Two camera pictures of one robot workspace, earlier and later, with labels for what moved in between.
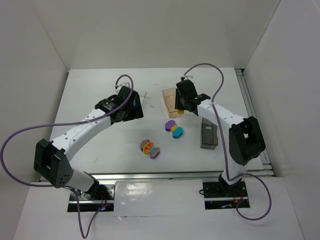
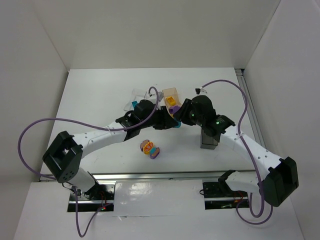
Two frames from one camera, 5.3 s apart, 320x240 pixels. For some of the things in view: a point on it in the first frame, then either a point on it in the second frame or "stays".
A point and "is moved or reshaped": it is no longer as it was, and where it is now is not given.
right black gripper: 180,100 -> 186,113
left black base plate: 102,195 stays
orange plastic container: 169,99 stays
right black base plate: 218,195 stays
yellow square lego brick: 173,128 is moved or reshaped
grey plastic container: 209,136 stays
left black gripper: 136,107 -> 164,118
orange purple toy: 154,155 stays
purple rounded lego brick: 169,124 is moved or reshaped
